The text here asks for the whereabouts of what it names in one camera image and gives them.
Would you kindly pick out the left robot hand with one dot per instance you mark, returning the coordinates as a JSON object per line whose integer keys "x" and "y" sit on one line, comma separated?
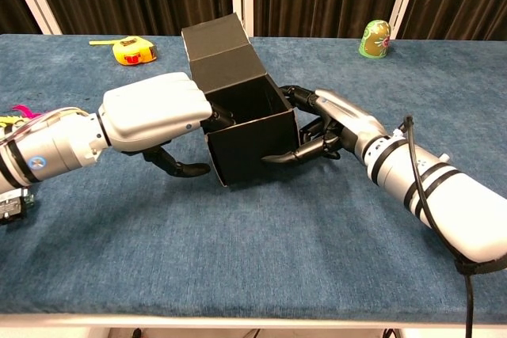
{"x": 154, "y": 112}

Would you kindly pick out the yellow tape measure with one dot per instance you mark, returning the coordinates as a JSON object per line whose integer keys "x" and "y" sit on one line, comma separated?
{"x": 130, "y": 51}

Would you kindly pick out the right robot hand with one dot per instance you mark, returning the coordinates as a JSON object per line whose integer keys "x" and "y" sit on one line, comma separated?
{"x": 348, "y": 116}

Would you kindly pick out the black cardboard box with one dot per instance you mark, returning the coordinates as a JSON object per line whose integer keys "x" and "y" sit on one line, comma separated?
{"x": 253, "y": 148}

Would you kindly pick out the feather shuttlecock green base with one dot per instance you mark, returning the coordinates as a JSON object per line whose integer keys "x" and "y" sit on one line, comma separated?
{"x": 21, "y": 110}

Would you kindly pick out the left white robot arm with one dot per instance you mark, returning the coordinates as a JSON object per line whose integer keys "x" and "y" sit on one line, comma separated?
{"x": 51, "y": 148}

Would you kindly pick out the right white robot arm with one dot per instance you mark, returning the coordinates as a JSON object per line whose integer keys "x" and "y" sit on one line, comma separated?
{"x": 447, "y": 199}

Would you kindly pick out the green nesting doll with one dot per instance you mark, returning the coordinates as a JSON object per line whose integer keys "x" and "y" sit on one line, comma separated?
{"x": 374, "y": 41}

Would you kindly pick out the blue table mat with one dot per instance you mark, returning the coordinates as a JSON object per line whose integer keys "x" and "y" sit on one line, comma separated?
{"x": 277, "y": 243}

